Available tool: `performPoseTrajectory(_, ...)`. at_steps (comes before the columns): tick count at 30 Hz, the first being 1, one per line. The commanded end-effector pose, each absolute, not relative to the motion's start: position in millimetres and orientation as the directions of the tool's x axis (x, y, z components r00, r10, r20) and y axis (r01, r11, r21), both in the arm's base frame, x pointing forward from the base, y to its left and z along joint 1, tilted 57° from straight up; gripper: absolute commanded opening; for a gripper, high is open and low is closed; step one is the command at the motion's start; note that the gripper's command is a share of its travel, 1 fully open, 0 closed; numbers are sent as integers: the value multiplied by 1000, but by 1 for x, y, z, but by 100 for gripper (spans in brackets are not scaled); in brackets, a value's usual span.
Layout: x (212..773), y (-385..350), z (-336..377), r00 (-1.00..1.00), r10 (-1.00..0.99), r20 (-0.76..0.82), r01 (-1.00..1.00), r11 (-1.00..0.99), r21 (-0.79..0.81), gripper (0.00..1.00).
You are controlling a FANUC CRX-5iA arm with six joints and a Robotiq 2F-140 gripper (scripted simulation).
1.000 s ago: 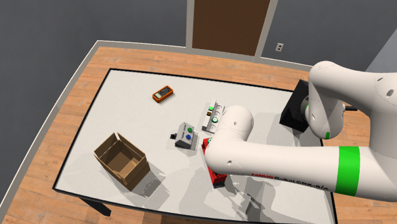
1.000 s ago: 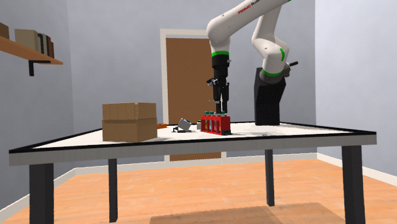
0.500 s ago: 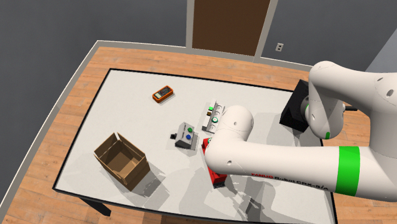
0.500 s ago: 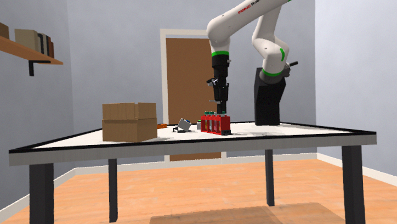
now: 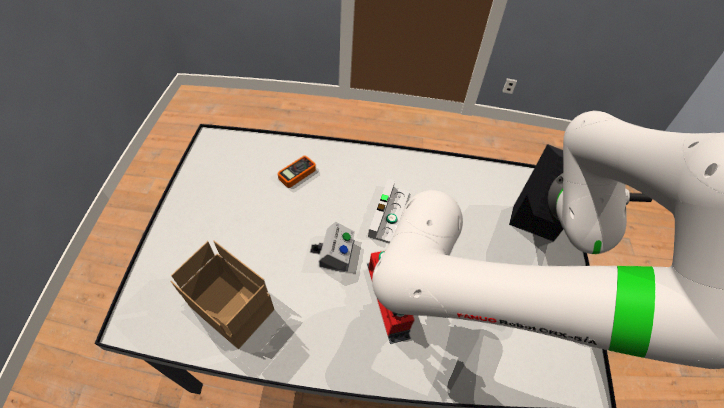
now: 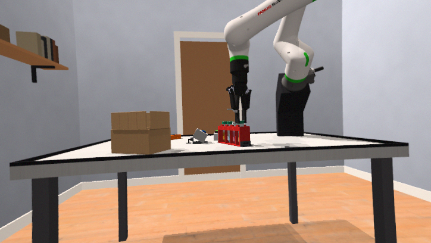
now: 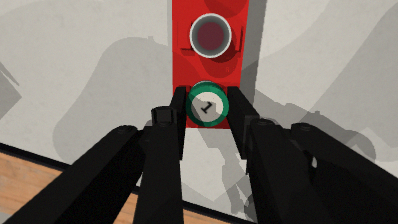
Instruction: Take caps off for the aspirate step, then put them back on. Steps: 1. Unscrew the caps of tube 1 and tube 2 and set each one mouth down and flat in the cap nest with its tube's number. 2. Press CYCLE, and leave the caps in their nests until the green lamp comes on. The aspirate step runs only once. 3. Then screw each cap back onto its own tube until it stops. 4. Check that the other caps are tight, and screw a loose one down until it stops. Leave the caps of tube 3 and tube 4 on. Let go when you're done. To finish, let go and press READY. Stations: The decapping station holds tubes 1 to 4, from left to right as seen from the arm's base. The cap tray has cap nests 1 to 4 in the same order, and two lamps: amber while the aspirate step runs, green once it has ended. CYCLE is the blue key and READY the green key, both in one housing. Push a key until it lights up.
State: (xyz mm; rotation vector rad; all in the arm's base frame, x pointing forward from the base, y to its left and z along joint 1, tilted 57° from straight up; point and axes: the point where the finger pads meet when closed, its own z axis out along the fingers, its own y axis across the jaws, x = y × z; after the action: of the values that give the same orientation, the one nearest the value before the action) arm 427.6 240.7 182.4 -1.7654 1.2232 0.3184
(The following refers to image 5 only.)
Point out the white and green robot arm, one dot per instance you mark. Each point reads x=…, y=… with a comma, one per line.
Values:
x=671, y=314

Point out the grey button panel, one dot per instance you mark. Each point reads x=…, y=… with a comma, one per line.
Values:
x=336, y=249

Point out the orange pocket multimeter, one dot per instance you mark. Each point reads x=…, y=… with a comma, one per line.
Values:
x=296, y=171

